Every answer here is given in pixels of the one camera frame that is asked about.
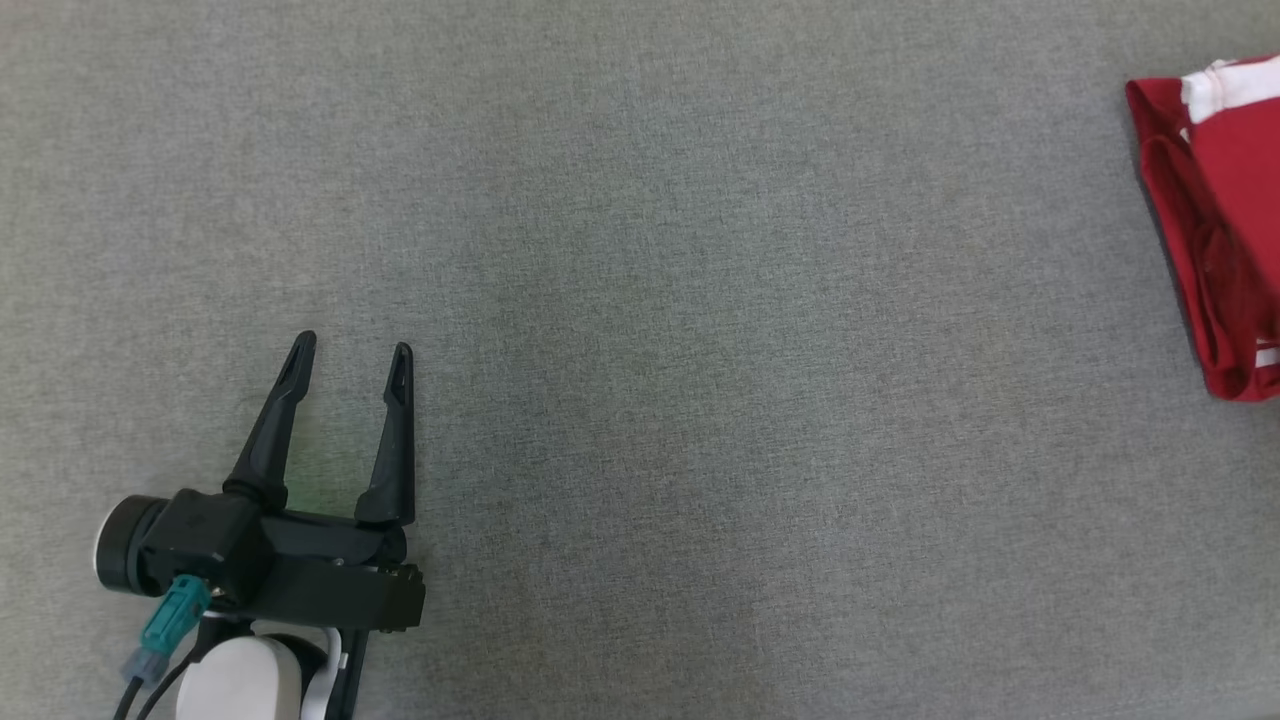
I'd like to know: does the grey fabric sofa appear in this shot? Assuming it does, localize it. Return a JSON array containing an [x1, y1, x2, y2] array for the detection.
[[0, 0, 1280, 720]]

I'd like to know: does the red basketball jersey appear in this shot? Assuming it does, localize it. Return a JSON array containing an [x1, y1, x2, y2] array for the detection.
[[1125, 78, 1280, 403]]

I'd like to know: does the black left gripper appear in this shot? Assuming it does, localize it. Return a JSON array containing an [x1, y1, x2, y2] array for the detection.
[[222, 331, 427, 634]]

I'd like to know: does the teal plug black cable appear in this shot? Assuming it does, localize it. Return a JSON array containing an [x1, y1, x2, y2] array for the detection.
[[112, 574, 214, 720]]

